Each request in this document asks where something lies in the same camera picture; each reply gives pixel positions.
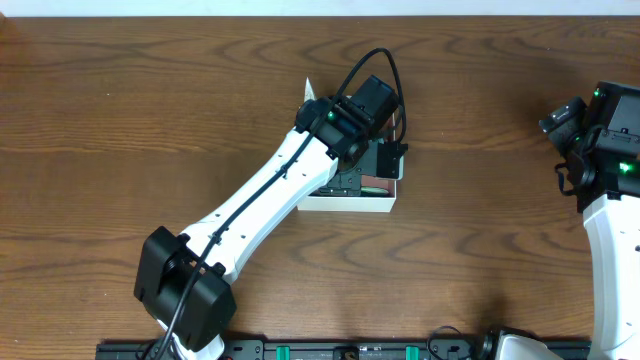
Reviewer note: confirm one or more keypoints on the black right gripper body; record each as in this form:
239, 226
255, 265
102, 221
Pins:
560, 122

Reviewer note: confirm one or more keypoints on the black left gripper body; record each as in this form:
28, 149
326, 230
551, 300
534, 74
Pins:
345, 181

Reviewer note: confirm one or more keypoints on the green toothbrush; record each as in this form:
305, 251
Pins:
374, 191

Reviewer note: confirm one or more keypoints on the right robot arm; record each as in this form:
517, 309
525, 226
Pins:
599, 144

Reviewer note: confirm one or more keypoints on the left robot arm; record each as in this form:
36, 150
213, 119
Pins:
342, 155

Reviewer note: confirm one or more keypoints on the white box pink interior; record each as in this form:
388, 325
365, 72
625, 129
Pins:
314, 202

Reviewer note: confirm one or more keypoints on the white standing tube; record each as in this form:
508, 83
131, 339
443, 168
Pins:
309, 93

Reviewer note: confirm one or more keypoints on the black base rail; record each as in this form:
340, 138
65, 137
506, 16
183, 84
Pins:
444, 343

